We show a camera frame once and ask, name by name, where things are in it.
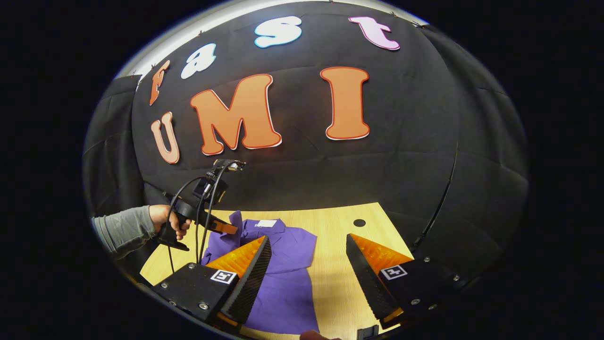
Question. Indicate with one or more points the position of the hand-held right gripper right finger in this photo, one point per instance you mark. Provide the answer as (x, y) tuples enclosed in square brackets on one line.
[(365, 281)]

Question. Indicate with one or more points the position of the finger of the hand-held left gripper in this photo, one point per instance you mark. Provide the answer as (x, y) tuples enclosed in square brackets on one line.
[(224, 226)]

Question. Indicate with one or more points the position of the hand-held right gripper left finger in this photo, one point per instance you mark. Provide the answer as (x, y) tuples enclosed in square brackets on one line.
[(252, 276)]

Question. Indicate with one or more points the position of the purple jacket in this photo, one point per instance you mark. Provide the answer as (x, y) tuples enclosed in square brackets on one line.
[(288, 293)]

